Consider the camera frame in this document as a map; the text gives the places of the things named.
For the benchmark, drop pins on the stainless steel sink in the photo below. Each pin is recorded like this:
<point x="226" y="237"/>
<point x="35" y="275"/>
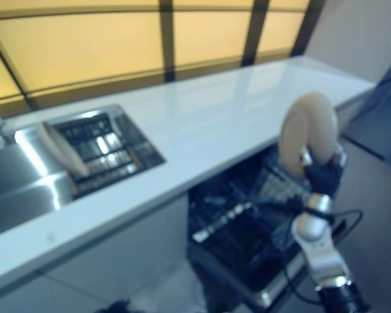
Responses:
<point x="19" y="182"/>

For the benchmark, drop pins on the white glossy cabinet door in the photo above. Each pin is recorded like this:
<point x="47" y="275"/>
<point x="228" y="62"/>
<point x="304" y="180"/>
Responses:
<point x="26" y="293"/>
<point x="127" y="254"/>

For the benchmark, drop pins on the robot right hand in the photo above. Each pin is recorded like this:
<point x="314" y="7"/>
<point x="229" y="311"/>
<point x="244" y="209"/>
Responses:
<point x="324" y="177"/>

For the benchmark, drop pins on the black sink drain rack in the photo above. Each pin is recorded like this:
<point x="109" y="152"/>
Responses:
<point x="107" y="153"/>

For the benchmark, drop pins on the cream bowl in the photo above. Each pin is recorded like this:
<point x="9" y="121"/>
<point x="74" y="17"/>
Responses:
<point x="308" y="130"/>

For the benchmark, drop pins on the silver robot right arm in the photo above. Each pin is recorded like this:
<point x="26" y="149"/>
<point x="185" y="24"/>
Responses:
<point x="319" y="241"/>

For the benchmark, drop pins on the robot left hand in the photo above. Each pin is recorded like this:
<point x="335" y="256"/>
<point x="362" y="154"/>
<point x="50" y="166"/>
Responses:
<point x="117" y="308"/>

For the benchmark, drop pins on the amber window with dark frame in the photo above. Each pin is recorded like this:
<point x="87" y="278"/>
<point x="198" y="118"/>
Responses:
<point x="84" y="49"/>

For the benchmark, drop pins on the black dishwasher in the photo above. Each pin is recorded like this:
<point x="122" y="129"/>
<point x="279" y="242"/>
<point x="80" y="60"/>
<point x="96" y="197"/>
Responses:
<point x="247" y="261"/>

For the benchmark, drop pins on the beige round plate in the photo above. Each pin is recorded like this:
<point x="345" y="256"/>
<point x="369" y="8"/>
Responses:
<point x="63" y="150"/>

